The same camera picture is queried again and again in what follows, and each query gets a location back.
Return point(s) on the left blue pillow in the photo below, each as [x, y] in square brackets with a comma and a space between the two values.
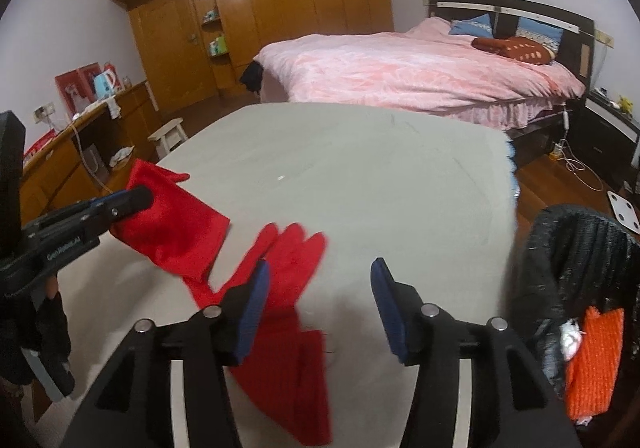
[479, 27]

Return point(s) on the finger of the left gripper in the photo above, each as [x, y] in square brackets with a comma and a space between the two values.
[120, 210]

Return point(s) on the black trash bin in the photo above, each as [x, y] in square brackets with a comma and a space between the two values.
[574, 258]

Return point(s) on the right blue pillow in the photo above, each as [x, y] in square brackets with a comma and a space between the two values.
[547, 35]

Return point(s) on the orange knitted cloth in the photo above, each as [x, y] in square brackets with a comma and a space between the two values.
[592, 372]

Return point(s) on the blue pillow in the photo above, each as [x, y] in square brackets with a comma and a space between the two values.
[547, 35]
[479, 27]

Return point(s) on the white bathroom scale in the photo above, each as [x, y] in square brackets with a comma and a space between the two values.
[624, 212]

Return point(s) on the blue electric kettle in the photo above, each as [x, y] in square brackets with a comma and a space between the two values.
[104, 84]

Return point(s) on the wooden desk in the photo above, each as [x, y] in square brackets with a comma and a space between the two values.
[92, 157]

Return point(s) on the grey table cloth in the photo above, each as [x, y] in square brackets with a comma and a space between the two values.
[431, 196]

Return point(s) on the black bedside table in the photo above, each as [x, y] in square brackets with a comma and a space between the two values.
[605, 139]

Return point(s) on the red rubber glove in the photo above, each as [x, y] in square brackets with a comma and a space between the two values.
[284, 375]
[178, 232]

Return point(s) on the white small stool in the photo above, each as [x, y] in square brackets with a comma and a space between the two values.
[168, 137]

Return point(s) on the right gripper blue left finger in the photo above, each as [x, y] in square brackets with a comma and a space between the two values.
[254, 295]

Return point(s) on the blue quilted mat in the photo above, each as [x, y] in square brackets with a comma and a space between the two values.
[515, 186]

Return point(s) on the brown dotted cushion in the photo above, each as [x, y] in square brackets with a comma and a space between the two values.
[515, 48]

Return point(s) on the white crumpled tissue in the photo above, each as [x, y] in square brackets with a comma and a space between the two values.
[570, 339]

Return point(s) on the bed with pink cover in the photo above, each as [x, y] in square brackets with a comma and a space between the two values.
[428, 70]

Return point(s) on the yellow plush toy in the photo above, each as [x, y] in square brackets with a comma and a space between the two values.
[626, 105]

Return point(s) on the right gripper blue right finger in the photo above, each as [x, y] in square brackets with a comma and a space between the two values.
[386, 293]

